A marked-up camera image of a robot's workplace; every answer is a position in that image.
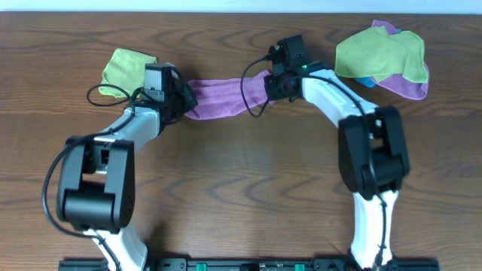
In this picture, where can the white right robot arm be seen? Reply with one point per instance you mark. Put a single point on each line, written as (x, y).
(372, 151)

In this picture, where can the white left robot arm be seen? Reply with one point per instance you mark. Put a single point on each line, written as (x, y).
(97, 193)

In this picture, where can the folded green cloth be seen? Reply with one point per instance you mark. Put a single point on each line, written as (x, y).
(126, 69)

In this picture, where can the purple microfiber cloth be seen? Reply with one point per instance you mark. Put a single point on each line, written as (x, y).
(223, 98)

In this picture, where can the crumpled green cloth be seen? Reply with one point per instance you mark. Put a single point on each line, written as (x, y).
(376, 53)

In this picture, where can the purple cloth in pile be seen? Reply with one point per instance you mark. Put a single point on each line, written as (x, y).
(396, 83)

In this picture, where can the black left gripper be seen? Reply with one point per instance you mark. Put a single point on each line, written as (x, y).
(187, 98)

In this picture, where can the blue cloth in pile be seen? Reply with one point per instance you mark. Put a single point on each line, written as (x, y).
(367, 82)

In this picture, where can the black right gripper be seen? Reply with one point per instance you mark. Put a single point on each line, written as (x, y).
(273, 89)

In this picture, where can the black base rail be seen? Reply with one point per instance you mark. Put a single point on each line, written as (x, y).
(317, 264)

